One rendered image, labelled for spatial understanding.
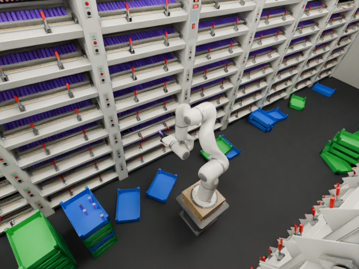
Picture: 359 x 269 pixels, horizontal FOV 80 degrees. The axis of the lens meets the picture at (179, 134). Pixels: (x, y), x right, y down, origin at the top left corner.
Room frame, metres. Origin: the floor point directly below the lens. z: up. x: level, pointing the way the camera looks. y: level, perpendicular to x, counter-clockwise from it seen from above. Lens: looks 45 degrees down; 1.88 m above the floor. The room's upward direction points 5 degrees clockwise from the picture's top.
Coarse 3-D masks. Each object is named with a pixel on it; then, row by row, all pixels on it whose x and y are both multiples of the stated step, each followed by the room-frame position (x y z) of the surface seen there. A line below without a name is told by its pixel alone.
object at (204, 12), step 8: (208, 0) 1.78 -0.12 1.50; (216, 0) 1.82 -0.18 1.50; (224, 0) 1.88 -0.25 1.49; (232, 0) 1.93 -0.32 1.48; (240, 0) 1.95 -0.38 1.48; (248, 0) 2.03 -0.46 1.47; (256, 0) 2.03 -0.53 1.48; (200, 8) 1.64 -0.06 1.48; (208, 8) 1.74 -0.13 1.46; (216, 8) 1.76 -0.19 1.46; (224, 8) 1.81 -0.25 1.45; (232, 8) 1.85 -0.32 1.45; (240, 8) 1.91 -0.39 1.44; (248, 8) 1.98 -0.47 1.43; (200, 16) 1.67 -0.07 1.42; (208, 16) 1.72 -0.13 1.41
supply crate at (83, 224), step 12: (84, 192) 0.77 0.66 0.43; (60, 204) 0.63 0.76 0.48; (72, 204) 0.67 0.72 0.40; (84, 204) 0.68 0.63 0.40; (96, 204) 0.69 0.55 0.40; (72, 216) 0.59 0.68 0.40; (84, 216) 0.60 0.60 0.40; (96, 216) 0.61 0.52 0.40; (108, 216) 0.59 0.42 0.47; (84, 228) 0.52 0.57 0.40; (96, 228) 0.52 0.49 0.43
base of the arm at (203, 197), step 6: (198, 186) 0.93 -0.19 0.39; (192, 192) 0.87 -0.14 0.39; (198, 192) 0.84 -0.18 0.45; (204, 192) 0.80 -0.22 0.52; (210, 192) 0.80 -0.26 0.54; (198, 198) 0.82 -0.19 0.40; (204, 198) 0.80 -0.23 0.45; (210, 198) 0.81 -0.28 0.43; (198, 204) 0.77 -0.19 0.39; (204, 204) 0.77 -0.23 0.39; (210, 204) 0.78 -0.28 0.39
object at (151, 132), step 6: (174, 114) 1.63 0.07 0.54; (174, 120) 1.59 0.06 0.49; (156, 126) 1.47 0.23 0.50; (162, 126) 1.48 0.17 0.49; (168, 126) 1.51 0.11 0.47; (126, 132) 1.33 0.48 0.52; (144, 132) 1.38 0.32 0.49; (150, 132) 1.39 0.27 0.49; (156, 132) 1.43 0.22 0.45; (126, 138) 1.28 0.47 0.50; (132, 138) 1.29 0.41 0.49; (138, 138) 1.31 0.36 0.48; (126, 144) 1.23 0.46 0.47
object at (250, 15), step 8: (264, 0) 2.08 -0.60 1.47; (256, 8) 2.03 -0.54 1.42; (248, 16) 2.06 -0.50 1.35; (256, 24) 2.07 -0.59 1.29; (248, 32) 2.03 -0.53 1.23; (248, 48) 2.06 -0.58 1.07; (240, 56) 2.04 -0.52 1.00; (240, 64) 2.03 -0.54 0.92; (240, 80) 2.08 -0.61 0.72; (232, 88) 2.03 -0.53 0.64; (232, 104) 2.07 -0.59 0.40; (224, 120) 2.03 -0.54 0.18; (224, 128) 2.06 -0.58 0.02
